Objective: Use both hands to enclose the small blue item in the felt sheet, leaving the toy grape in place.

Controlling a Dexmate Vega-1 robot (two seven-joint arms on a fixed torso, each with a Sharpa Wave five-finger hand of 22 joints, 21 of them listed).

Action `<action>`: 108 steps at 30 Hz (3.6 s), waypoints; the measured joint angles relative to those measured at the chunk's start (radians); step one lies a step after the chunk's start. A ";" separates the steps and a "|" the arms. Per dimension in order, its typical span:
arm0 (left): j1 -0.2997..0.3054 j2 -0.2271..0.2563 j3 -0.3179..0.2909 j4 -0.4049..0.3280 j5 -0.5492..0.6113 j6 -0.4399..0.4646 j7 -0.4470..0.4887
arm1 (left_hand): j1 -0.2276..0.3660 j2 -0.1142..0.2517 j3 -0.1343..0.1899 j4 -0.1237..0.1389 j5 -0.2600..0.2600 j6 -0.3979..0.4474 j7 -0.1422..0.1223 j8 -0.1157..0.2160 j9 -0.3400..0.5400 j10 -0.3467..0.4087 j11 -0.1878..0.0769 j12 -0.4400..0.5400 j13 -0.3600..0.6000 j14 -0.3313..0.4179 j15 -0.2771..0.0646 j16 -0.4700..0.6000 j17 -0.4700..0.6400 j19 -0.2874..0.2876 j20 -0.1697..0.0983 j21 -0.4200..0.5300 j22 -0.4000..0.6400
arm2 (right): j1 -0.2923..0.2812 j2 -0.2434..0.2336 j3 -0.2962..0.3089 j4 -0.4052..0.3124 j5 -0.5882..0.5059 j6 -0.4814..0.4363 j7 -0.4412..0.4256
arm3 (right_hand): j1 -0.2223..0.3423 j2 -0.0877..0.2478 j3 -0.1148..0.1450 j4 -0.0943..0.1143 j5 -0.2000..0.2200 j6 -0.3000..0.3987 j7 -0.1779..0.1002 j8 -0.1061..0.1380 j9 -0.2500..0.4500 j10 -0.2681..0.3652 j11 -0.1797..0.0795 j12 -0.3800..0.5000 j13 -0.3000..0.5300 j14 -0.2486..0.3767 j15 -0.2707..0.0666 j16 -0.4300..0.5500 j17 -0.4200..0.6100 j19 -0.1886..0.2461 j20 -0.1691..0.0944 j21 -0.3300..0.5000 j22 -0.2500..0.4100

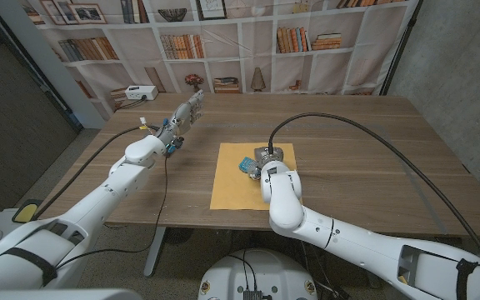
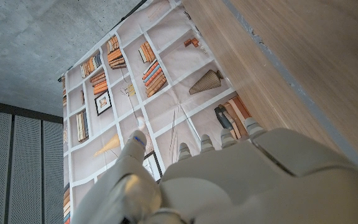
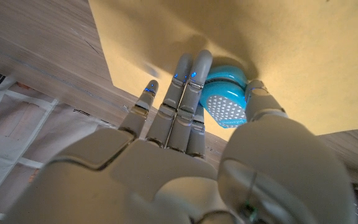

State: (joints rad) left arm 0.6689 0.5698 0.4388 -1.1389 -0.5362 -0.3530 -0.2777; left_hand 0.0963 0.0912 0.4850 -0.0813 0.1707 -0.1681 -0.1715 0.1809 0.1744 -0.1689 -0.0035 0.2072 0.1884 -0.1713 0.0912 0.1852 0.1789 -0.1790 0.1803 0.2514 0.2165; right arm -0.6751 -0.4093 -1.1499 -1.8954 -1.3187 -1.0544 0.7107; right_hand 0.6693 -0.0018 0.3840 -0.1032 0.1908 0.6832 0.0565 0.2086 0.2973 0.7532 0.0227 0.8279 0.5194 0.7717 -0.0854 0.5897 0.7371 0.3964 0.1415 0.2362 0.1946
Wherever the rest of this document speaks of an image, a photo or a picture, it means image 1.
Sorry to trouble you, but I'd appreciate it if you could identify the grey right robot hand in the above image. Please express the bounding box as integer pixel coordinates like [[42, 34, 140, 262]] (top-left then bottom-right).
[[246, 145, 285, 181]]

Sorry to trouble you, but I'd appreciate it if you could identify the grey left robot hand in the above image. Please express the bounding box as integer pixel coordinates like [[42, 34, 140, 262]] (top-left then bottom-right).
[[155, 89, 206, 157]]

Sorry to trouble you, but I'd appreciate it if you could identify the small blue toy item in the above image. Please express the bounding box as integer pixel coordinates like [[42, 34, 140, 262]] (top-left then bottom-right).
[[238, 156, 258, 174]]

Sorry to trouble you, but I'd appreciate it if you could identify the yellow-brown paper sheet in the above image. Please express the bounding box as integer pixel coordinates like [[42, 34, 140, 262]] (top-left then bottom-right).
[[209, 142, 303, 212]]

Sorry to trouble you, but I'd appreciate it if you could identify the white power strip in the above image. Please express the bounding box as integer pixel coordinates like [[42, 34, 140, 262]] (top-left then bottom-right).
[[124, 85, 159, 102]]

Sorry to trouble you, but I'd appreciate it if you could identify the printed bookshelf backdrop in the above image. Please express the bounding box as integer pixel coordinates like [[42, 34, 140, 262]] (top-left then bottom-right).
[[17, 0, 423, 123]]

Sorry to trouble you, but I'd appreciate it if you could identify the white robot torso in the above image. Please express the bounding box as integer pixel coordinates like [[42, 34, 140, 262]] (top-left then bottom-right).
[[197, 248, 319, 300]]

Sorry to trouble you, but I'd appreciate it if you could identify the grey metal table leg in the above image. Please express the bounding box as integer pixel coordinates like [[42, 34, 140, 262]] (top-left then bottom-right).
[[143, 227, 168, 278]]

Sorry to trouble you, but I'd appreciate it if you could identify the black backdrop stand pole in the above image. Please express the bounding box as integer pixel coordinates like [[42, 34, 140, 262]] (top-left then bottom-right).
[[379, 0, 424, 96]]

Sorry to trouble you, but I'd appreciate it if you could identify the yellow black padded object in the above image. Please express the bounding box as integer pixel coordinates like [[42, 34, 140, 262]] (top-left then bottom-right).
[[12, 199, 42, 224]]

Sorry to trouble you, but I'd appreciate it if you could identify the black power cord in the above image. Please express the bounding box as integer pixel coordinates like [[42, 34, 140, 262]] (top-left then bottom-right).
[[118, 96, 148, 110]]

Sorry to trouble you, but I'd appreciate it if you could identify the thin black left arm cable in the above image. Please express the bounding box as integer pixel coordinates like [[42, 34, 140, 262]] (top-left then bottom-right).
[[55, 154, 170, 270]]

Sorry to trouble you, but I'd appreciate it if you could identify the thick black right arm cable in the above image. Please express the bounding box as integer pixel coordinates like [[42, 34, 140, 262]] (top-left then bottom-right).
[[267, 112, 480, 270]]

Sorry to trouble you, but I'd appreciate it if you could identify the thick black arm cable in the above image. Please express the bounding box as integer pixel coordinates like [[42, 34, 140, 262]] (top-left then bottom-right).
[[34, 123, 158, 220], [267, 112, 480, 270]]

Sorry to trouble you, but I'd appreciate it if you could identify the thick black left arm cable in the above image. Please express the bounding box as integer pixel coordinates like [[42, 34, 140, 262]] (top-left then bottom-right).
[[34, 123, 158, 220]]

